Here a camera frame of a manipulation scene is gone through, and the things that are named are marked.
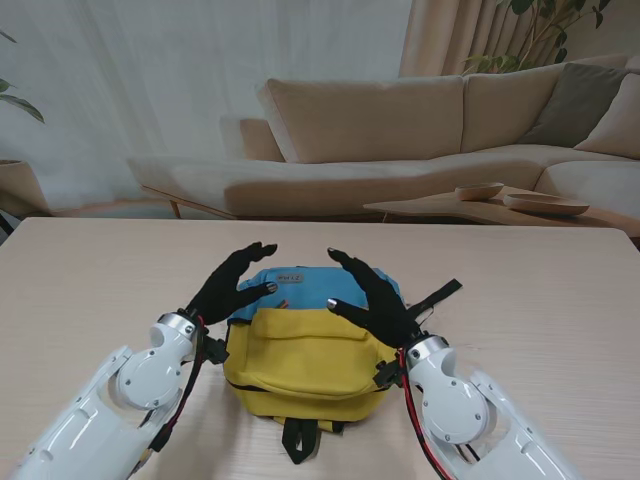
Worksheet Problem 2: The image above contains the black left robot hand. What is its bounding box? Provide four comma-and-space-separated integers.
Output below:
185, 242, 280, 326

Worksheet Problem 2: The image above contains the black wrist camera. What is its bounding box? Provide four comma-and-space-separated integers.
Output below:
202, 337, 231, 365
373, 360, 405, 390

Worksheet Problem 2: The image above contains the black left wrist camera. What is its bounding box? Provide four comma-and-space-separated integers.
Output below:
202, 337, 231, 365

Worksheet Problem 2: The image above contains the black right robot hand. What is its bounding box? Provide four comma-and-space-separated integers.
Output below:
325, 247, 426, 350

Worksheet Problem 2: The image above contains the white sheer curtain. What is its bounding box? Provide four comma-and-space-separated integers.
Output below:
0, 0, 416, 216

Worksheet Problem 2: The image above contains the red black arm cable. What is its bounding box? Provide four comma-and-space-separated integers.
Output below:
132, 314, 211, 474
397, 349, 484, 480

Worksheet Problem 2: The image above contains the beige sofa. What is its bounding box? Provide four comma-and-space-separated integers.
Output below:
127, 52, 640, 221

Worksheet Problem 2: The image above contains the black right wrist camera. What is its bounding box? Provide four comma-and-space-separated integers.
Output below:
373, 360, 405, 390

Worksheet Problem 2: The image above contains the grey cushion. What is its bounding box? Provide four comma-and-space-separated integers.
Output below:
519, 62, 634, 149

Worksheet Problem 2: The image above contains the beige curtain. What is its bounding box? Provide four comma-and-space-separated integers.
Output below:
398, 0, 624, 77

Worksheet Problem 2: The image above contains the small wooden bowl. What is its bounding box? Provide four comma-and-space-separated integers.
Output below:
454, 182, 505, 202

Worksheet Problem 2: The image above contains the red black right arm cable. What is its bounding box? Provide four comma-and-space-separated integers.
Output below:
397, 349, 484, 480

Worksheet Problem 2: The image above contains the wide shallow wooden bowl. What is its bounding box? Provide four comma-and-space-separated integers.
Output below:
502, 193, 591, 217

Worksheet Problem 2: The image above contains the blue and yellow school backpack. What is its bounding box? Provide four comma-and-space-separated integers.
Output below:
223, 266, 462, 466

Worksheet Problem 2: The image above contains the beige plant pot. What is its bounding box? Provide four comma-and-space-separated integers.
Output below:
0, 159, 51, 219

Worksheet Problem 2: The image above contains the beige cushion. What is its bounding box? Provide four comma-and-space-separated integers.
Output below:
574, 72, 640, 161

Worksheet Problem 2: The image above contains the red black left arm cable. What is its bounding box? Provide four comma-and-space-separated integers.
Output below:
132, 314, 211, 474

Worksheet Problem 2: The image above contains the dark green leaf plant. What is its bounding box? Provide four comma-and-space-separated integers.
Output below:
0, 29, 47, 125

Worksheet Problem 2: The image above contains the wooden coffee table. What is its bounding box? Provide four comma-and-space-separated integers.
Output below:
363, 185, 640, 227

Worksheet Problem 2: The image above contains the tall green leafy plant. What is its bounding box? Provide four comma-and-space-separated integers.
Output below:
464, 0, 614, 74

